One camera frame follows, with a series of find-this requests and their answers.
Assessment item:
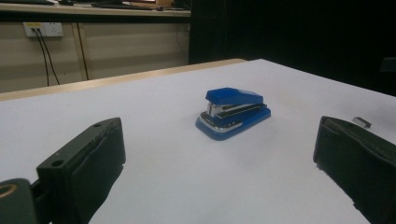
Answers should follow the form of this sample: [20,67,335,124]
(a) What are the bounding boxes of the wooden table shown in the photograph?
[0,58,247,103]

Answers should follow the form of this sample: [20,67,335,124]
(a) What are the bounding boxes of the beige desk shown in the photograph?
[0,0,191,94]

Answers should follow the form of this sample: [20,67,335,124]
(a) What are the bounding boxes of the black curtain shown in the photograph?
[188,0,396,97]

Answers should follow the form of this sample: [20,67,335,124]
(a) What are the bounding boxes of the black keyboard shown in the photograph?
[91,1,157,11]

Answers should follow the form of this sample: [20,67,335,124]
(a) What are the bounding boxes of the black power cable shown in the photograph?
[33,28,50,88]
[37,29,61,86]

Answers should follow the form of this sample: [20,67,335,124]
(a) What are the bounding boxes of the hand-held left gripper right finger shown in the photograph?
[313,116,396,224]

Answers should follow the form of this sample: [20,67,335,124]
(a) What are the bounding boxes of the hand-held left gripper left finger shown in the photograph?
[36,117,127,224]

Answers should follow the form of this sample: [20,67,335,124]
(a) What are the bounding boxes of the white table sheet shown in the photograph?
[0,59,396,224]

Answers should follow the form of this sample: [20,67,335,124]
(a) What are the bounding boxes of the silver staple strip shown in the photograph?
[352,116,373,129]

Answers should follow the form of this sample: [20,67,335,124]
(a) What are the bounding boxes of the white wall socket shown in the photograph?
[22,21,64,38]

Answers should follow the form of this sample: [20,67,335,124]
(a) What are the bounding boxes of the blue stapler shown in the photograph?
[194,87,272,142]

